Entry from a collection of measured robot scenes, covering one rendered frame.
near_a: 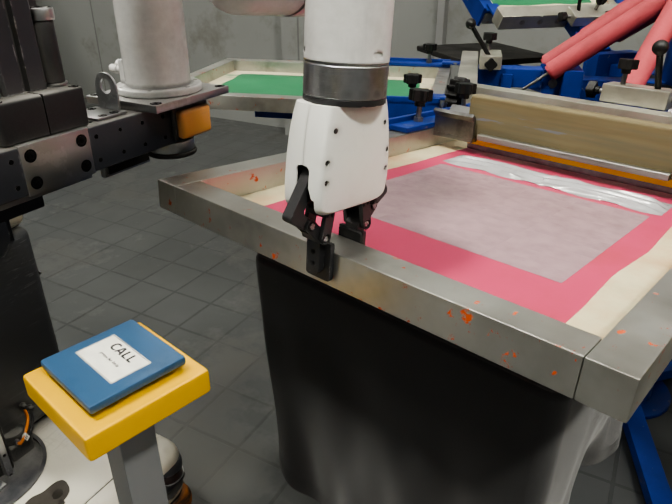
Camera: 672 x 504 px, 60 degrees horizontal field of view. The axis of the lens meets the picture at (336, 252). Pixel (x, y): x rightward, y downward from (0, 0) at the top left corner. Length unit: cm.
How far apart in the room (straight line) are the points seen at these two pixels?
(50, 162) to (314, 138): 39
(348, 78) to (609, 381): 30
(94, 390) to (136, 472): 14
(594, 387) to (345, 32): 33
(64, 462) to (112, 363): 96
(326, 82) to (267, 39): 455
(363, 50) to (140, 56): 47
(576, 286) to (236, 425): 145
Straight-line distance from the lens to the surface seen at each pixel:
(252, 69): 216
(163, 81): 91
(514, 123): 109
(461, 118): 112
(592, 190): 97
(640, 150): 102
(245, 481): 178
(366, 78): 51
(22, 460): 162
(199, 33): 549
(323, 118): 50
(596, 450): 97
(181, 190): 74
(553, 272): 67
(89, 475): 151
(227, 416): 198
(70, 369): 62
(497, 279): 63
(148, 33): 90
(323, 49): 51
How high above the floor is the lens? 132
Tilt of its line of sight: 27 degrees down
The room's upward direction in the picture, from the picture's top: straight up
